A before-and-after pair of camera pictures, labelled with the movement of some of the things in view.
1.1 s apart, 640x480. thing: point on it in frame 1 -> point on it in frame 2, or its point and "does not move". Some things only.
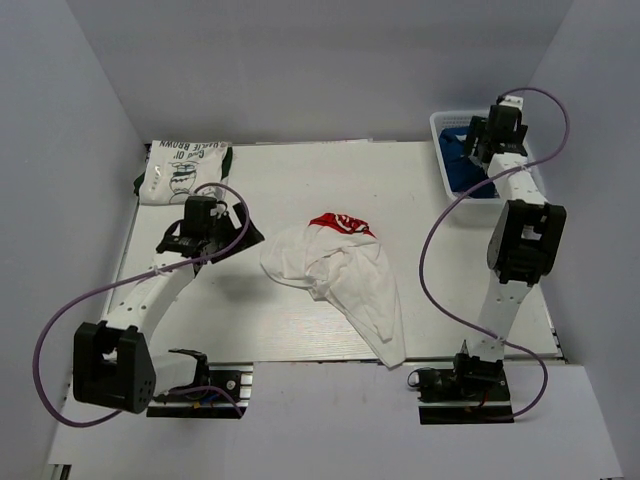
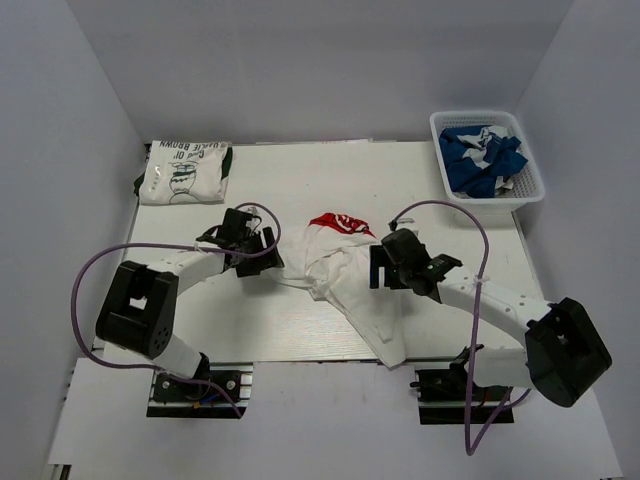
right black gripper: x=480 y=145 -> x=386 y=270
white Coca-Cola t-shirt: x=339 y=259 does not move
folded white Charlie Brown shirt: x=173 y=170 does not move
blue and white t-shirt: x=464 y=174 does not move
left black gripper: x=226 y=239 -> x=261 y=255
